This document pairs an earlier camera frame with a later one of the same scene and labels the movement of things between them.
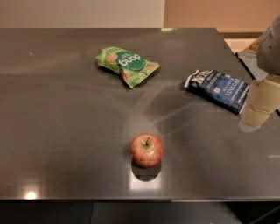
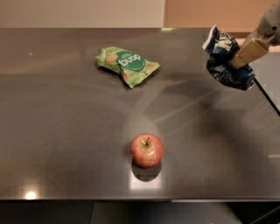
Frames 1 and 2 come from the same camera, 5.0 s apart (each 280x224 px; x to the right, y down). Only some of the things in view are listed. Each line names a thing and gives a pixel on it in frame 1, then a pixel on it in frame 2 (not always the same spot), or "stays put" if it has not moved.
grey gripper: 269,52 -> 269,26
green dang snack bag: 132,67 stays put
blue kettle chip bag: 218,88 -> 222,45
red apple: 146,150 stays put
